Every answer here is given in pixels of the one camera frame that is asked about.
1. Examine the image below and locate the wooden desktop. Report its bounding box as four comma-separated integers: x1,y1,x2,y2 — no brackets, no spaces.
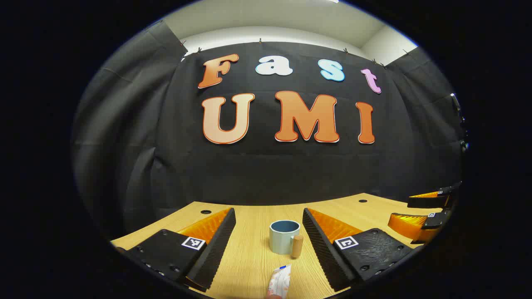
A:
110,192,451,299

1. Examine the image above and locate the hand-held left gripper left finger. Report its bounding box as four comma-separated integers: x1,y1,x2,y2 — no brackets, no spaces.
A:
116,208,236,292

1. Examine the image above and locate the white toothpaste tube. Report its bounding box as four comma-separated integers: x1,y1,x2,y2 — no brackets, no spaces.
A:
267,265,292,299

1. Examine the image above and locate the black backdrop cloth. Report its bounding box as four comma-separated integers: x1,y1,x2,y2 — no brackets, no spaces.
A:
71,19,468,239

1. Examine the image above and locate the dark device on stand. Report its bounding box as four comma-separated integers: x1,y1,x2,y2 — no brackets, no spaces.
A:
450,93,470,152

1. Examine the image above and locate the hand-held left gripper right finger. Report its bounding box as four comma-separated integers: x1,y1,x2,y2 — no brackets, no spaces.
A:
302,208,424,292

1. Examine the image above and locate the light blue cup wooden handle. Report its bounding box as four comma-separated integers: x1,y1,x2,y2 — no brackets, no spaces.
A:
269,220,304,258

